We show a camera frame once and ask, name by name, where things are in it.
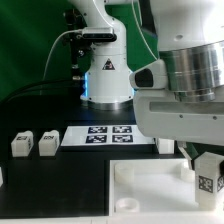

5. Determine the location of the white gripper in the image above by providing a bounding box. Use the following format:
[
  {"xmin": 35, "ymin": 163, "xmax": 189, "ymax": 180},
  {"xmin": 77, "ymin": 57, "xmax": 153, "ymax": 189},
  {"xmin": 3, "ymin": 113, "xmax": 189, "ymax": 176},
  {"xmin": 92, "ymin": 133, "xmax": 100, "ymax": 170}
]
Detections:
[{"xmin": 133, "ymin": 90, "xmax": 224, "ymax": 146}]

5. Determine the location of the white square tabletop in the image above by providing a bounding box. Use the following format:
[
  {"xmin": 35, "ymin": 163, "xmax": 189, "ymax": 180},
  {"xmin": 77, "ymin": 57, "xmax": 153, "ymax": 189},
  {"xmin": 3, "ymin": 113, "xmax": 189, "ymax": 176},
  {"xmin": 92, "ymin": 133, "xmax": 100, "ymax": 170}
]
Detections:
[{"xmin": 109, "ymin": 158, "xmax": 224, "ymax": 216}]

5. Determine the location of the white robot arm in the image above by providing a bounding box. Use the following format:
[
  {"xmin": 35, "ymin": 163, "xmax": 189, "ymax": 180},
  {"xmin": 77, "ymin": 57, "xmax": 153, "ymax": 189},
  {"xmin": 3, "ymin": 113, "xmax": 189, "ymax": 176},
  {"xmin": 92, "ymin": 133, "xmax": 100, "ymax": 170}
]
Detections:
[{"xmin": 69, "ymin": 0, "xmax": 224, "ymax": 145}]

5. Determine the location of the white marker sheet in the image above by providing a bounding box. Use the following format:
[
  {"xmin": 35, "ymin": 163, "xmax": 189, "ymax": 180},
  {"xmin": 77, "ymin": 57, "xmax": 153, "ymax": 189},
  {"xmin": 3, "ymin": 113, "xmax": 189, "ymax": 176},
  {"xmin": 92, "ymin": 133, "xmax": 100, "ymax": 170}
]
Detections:
[{"xmin": 61, "ymin": 125, "xmax": 154, "ymax": 146}]

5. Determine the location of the white part at left edge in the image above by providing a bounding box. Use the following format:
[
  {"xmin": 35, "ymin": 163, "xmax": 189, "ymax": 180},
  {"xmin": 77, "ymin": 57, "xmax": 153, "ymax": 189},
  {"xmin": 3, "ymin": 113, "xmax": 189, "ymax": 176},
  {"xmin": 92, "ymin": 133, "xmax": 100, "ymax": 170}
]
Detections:
[{"xmin": 0, "ymin": 167, "xmax": 4, "ymax": 188}]

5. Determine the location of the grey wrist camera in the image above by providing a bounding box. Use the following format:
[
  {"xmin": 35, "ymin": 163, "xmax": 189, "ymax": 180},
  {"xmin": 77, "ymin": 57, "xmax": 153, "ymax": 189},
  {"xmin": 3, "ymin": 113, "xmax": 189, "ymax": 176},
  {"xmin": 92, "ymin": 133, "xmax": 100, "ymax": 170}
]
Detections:
[{"xmin": 129, "ymin": 59, "xmax": 168, "ymax": 90}]

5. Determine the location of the black cable bundle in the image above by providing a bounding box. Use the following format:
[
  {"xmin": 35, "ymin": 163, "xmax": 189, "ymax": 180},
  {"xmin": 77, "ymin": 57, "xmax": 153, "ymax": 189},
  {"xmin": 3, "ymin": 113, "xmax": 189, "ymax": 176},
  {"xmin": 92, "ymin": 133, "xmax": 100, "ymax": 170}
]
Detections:
[{"xmin": 0, "ymin": 78, "xmax": 84, "ymax": 105}]

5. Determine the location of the white cable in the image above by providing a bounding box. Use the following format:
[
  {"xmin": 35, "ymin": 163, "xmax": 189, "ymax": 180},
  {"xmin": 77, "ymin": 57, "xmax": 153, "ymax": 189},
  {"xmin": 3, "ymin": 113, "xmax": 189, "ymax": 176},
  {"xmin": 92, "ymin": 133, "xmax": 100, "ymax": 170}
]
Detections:
[{"xmin": 42, "ymin": 29, "xmax": 84, "ymax": 81}]

